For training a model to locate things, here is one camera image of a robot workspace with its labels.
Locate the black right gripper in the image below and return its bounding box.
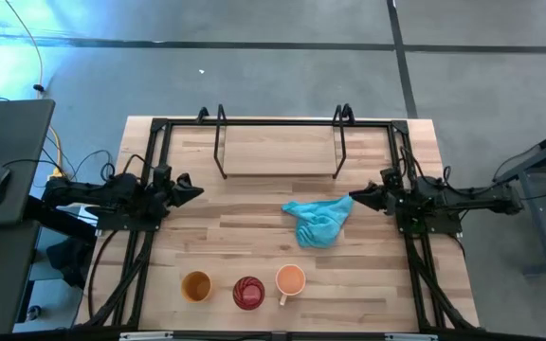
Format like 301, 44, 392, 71
348, 182, 410, 217

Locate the yellow cable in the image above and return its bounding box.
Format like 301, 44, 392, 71
5, 0, 68, 188

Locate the black metal table frame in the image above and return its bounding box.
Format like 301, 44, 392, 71
76, 117, 481, 341

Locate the teal microfibre cloth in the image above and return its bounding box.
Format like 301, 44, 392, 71
281, 192, 355, 249

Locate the black bag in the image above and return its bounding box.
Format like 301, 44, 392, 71
45, 236, 95, 290

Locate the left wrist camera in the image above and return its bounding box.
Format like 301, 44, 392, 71
153, 164, 173, 188

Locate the red faceted plastic cup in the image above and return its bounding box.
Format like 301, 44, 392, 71
232, 276, 266, 312

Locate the dark grey desk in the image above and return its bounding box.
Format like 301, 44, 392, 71
0, 98, 56, 337

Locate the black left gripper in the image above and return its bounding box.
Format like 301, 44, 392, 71
152, 172, 205, 217

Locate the silver metal bracket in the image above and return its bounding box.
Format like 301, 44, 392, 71
384, 332, 439, 341
118, 331, 174, 341

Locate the black desk support bar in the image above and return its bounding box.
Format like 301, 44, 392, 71
25, 194, 99, 243

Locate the black cable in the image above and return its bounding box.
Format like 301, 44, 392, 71
40, 147, 117, 190

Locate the grey metal side table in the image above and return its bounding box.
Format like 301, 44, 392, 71
493, 120, 546, 277

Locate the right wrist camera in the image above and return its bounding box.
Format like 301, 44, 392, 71
380, 168, 402, 190

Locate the white mug with handle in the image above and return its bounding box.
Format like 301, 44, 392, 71
275, 263, 307, 307

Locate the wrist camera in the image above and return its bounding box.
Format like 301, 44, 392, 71
153, 164, 173, 188
380, 168, 402, 190

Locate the wooden shelf with black legs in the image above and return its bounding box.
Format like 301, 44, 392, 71
195, 102, 355, 181

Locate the yellow cup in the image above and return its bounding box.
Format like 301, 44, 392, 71
180, 270, 213, 303

